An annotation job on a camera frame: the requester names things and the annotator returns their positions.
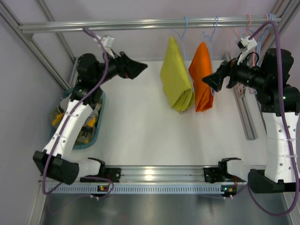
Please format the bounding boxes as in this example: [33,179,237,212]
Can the orange trousers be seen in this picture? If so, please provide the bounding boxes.
[188,42,214,112]

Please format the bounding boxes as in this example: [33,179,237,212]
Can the light blue wire hanger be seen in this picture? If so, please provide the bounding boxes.
[169,16,195,93]
[202,15,220,96]

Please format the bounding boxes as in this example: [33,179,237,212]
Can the yellow-green trousers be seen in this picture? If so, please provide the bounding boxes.
[160,36,195,113]

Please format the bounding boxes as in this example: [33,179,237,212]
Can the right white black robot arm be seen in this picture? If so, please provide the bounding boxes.
[202,48,300,194]

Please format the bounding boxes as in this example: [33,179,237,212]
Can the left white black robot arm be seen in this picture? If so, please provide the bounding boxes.
[33,52,148,185]

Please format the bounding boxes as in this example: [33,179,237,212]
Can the clothes pile in basket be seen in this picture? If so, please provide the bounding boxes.
[52,93,104,144]

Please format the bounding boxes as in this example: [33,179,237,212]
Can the teal laundry basket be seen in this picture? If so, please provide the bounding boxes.
[49,88,106,150]

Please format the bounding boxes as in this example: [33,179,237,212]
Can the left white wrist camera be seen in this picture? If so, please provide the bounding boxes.
[100,36,115,59]

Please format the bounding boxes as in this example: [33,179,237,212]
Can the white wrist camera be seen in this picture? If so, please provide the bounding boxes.
[237,36,257,65]
[100,36,115,59]

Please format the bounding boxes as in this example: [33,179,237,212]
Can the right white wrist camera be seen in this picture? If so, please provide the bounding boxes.
[237,36,257,65]

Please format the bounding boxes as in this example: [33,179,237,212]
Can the bunch of empty wire hangers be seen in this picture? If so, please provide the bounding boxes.
[236,13,274,95]

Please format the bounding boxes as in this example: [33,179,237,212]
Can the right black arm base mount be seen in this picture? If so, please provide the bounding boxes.
[203,167,244,183]

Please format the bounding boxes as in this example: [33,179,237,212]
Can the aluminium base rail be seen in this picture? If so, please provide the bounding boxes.
[38,165,289,186]

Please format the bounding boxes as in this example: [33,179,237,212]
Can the aluminium hanging rail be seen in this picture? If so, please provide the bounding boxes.
[18,15,268,34]

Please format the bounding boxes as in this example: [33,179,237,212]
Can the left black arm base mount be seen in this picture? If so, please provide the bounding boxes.
[80,165,121,183]

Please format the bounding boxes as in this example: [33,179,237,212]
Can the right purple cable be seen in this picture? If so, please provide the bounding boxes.
[247,20,300,216]

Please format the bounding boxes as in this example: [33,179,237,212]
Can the left aluminium frame post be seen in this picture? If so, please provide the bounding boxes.
[0,0,70,91]

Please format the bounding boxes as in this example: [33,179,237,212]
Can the perforated cable duct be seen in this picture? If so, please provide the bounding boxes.
[48,183,235,195]

